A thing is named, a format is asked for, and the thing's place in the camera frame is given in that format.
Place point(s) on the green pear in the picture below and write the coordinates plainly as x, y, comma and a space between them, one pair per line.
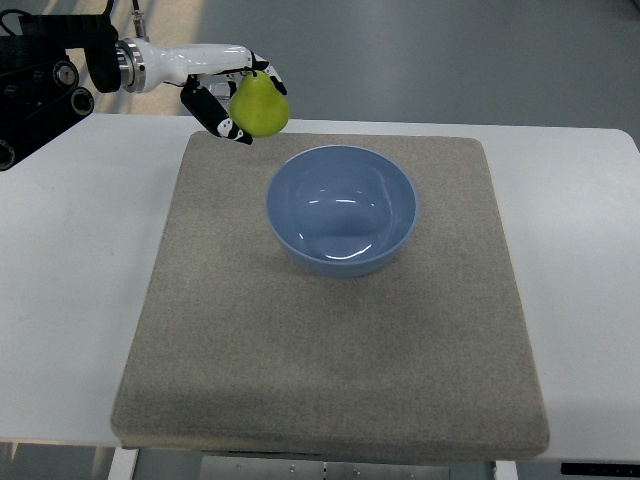
258, 107

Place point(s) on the beige fabric mat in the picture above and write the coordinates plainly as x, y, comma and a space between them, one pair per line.
239, 349

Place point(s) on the white table leg frame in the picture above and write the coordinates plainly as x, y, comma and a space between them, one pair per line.
218, 467

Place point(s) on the blue bowl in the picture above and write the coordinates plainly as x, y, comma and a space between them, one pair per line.
341, 211

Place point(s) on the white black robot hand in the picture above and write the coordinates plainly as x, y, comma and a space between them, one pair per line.
207, 74

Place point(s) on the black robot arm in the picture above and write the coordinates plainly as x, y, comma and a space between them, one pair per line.
41, 95

